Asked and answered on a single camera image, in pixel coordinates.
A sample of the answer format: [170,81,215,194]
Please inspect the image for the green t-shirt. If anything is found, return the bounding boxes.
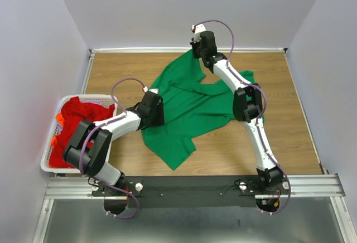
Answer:
[141,50,265,171]

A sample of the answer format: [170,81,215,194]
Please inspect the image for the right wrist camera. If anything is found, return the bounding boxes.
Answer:
[191,23,206,34]

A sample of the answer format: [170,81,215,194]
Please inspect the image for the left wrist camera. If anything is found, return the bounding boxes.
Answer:
[143,87,158,94]

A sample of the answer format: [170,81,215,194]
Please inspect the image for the aluminium front rail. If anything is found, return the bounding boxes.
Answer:
[45,174,345,200]

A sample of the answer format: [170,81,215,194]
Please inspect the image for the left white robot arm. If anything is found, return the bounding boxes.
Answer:
[62,89,165,196]

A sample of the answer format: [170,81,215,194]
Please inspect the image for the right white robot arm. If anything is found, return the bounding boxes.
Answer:
[190,28,284,194]

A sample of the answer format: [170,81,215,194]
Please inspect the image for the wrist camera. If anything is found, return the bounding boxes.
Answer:
[191,23,206,34]
[143,87,158,94]

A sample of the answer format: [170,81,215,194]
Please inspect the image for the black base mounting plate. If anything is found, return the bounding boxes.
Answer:
[88,175,288,209]

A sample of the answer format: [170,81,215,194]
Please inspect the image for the white plastic laundry basket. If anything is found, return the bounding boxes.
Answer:
[40,94,117,174]

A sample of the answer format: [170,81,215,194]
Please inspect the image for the aluminium back table rail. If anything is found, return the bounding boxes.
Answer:
[90,47,286,54]

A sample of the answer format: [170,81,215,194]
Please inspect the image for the red t-shirt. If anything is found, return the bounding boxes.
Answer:
[49,96,115,168]

